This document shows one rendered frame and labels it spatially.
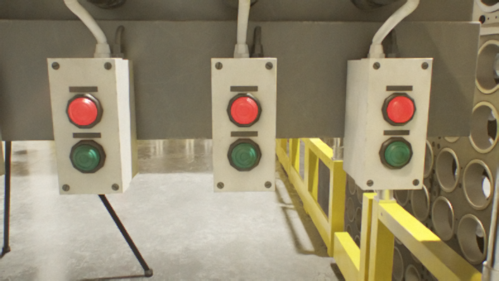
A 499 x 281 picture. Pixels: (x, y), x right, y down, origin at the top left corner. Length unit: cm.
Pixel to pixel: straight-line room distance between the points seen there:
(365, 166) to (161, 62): 28
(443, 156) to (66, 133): 237
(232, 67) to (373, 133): 17
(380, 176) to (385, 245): 74
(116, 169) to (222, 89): 15
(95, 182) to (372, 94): 32
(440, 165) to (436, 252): 178
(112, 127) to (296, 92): 24
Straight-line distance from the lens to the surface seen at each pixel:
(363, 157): 49
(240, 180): 47
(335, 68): 56
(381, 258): 124
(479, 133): 240
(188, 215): 216
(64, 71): 48
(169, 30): 55
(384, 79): 48
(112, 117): 47
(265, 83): 45
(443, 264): 89
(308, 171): 211
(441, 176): 268
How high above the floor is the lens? 76
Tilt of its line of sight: 11 degrees down
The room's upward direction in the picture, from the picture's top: straight up
